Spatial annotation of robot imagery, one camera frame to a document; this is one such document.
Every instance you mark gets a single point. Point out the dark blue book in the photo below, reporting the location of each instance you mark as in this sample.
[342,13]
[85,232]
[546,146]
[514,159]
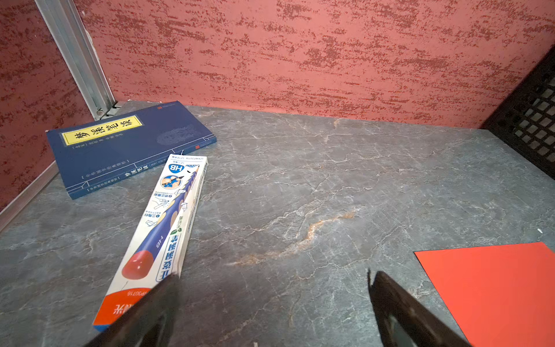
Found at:
[96,155]

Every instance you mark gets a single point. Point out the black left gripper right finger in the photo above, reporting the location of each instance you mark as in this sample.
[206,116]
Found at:
[404,321]

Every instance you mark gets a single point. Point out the left aluminium corner post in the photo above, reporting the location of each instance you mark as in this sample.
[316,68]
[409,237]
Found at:
[75,45]

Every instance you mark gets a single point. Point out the black mesh file organizer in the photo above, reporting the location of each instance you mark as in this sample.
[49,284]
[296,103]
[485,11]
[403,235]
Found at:
[525,119]

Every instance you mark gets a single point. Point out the white pencil box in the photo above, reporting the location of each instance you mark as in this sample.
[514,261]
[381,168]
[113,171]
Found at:
[158,247]

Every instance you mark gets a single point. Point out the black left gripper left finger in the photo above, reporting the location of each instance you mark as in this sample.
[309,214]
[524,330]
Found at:
[149,322]

